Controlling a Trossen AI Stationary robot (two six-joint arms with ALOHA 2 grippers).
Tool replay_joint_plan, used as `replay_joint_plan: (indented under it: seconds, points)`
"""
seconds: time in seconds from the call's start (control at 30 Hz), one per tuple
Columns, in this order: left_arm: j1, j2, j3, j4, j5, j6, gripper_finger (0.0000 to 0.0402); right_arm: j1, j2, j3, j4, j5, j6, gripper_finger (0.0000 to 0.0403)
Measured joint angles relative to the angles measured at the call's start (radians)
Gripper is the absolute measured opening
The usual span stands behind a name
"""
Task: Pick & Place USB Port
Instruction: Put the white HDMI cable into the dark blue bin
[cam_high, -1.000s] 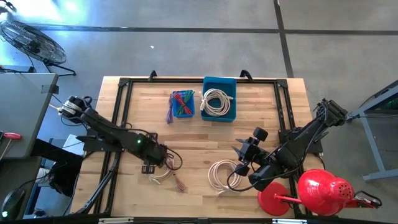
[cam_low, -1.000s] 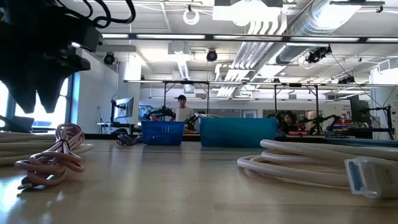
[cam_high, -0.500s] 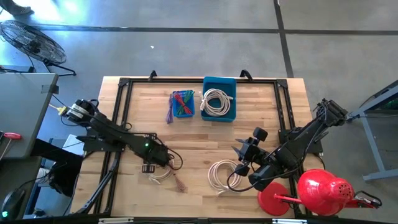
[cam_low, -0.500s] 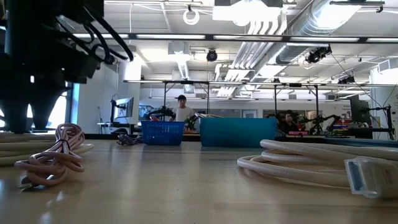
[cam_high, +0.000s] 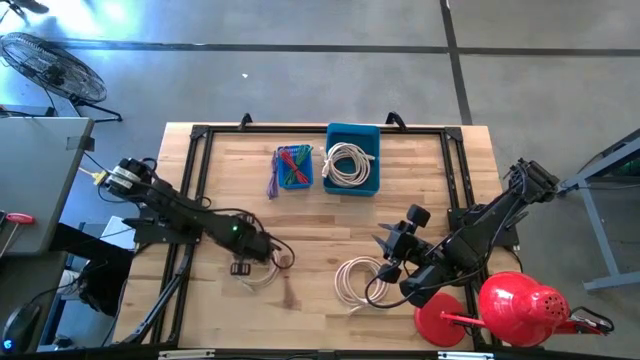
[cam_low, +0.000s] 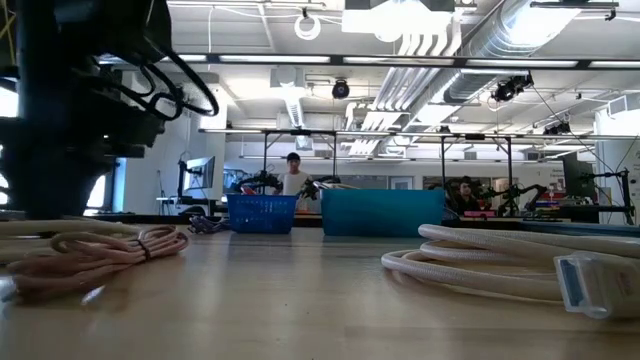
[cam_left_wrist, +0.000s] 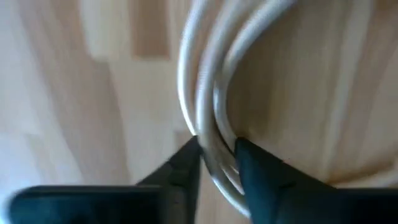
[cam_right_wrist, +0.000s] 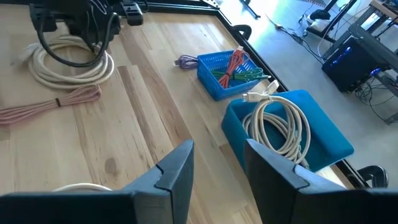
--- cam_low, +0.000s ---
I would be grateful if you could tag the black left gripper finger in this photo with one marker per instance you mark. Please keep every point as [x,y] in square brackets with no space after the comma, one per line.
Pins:
[60,195]

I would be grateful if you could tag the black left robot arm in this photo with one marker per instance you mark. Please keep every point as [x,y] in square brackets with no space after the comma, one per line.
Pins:
[75,40]

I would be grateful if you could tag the black background robot arm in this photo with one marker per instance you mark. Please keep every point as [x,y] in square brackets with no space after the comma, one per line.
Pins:
[510,195]
[262,179]

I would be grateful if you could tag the background computer monitor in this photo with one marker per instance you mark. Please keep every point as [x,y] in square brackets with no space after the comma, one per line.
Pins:
[200,172]

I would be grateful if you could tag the small blue plastic bin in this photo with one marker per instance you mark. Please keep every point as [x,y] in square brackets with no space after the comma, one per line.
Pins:
[260,215]

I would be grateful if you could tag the person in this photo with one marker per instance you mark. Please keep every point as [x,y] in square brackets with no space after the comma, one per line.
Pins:
[465,192]
[295,182]

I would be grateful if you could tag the large teal plastic bin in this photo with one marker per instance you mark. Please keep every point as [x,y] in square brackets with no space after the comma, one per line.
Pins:
[380,212]

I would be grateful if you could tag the white overhead fixture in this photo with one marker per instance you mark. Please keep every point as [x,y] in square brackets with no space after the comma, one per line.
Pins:
[395,20]

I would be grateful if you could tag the black background monitor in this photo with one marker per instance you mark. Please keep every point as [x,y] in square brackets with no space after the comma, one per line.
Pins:
[577,175]

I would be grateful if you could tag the black background stand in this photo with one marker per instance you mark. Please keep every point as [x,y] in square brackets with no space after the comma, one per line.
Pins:
[625,200]

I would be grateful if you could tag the black table frame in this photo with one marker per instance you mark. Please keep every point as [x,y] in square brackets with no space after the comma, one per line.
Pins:
[165,219]

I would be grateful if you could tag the black background workstation frame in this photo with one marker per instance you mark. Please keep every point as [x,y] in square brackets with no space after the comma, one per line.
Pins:
[300,132]

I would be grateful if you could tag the black ceiling dome camera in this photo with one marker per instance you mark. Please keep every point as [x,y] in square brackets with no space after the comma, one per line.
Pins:
[341,90]

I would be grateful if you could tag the black overhead camera rig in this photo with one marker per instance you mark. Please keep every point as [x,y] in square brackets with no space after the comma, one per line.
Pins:
[510,89]

